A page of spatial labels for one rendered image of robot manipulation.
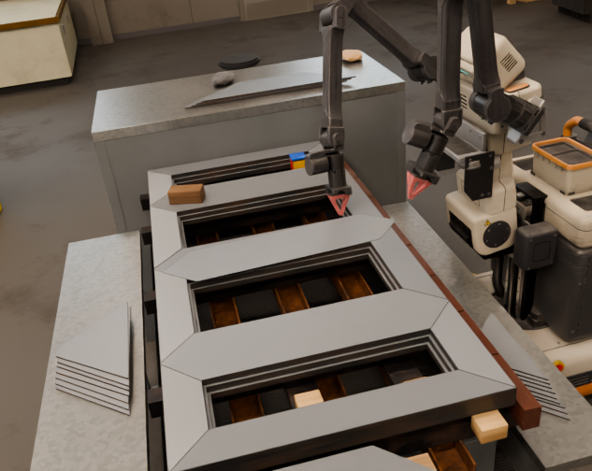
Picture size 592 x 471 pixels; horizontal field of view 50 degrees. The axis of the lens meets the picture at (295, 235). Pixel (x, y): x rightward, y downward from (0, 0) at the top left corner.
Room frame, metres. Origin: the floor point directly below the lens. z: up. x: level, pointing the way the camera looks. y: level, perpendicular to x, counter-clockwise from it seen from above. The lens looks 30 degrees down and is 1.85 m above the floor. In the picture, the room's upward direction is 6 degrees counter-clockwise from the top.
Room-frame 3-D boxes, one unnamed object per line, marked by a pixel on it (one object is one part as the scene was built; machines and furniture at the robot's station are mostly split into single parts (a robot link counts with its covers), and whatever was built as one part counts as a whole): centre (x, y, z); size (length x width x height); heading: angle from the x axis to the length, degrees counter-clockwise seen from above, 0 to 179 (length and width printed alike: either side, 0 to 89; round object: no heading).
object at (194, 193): (2.07, 0.37, 0.89); 0.12 x 0.06 x 0.05; 83
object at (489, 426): (0.95, -0.37, 0.79); 0.06 x 0.05 x 0.04; 100
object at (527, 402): (1.75, -0.32, 0.80); 1.62 x 0.04 x 0.06; 10
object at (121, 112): (2.80, 0.16, 1.03); 1.30 x 0.60 x 0.04; 100
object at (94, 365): (1.34, 0.58, 0.77); 0.45 x 0.20 x 0.04; 10
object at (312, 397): (1.07, 0.01, 0.79); 0.06 x 0.05 x 0.04; 100
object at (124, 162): (2.52, 0.11, 0.51); 1.30 x 0.04 x 1.01; 100
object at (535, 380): (1.23, -0.50, 0.70); 0.39 x 0.12 x 0.04; 10
